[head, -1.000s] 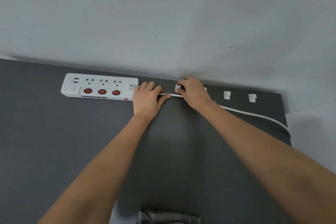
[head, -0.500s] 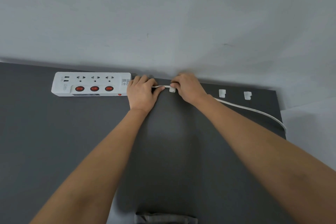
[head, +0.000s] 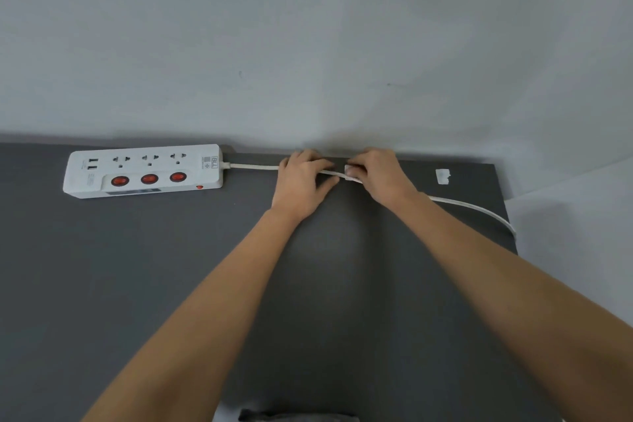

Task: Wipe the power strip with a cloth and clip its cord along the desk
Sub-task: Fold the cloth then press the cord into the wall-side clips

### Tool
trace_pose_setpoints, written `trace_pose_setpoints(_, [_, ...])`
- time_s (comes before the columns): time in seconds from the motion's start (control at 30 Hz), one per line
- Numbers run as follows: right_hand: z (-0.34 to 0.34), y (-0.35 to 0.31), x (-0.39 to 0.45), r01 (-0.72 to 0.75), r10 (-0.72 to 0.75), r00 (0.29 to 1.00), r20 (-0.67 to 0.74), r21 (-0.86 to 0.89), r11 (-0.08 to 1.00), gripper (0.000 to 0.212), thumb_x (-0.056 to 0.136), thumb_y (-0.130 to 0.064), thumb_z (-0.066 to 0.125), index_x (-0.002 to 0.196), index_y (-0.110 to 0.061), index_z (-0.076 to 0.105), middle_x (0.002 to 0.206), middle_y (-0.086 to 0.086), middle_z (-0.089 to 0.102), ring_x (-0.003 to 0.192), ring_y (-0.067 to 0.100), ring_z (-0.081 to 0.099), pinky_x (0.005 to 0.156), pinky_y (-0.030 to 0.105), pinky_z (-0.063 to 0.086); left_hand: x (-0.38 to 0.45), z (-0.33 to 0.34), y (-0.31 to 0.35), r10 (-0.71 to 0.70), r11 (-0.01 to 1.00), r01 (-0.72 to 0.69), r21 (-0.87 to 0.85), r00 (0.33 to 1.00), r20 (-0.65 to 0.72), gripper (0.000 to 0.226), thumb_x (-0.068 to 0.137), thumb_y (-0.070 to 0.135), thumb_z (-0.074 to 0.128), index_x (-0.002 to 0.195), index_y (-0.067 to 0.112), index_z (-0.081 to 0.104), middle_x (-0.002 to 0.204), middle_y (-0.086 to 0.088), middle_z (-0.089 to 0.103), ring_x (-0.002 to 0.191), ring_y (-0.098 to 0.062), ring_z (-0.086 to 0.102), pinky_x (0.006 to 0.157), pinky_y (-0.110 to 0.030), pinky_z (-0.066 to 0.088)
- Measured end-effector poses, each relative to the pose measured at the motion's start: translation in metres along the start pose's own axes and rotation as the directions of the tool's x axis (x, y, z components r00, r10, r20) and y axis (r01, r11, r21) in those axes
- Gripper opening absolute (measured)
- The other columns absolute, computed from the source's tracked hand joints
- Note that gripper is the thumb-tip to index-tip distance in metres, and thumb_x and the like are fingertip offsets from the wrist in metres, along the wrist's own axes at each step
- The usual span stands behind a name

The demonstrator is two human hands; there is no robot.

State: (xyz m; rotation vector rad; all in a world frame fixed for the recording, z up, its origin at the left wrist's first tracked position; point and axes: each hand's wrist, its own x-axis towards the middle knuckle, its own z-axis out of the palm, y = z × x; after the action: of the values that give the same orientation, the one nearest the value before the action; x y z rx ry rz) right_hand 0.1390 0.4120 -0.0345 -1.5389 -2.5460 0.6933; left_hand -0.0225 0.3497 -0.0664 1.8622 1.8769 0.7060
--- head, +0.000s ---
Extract person's right forearm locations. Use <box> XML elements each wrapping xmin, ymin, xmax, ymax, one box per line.
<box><xmin>386</xmin><ymin>191</ymin><xmax>633</xmax><ymax>422</ymax></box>

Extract person's right hand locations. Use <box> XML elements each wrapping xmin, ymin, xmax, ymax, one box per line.
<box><xmin>345</xmin><ymin>147</ymin><xmax>422</xmax><ymax>208</ymax></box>

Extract person's left hand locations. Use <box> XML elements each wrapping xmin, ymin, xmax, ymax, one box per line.
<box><xmin>270</xmin><ymin>149</ymin><xmax>342</xmax><ymax>226</ymax></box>

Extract white power strip red switches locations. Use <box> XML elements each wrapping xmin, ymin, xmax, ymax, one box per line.
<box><xmin>62</xmin><ymin>144</ymin><xmax>225</xmax><ymax>200</ymax></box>

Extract person's left forearm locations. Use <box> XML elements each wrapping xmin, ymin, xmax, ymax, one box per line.
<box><xmin>80</xmin><ymin>209</ymin><xmax>303</xmax><ymax>422</ymax></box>

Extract white power cable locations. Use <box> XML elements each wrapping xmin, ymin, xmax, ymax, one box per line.
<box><xmin>222</xmin><ymin>161</ymin><xmax>518</xmax><ymax>241</ymax></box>

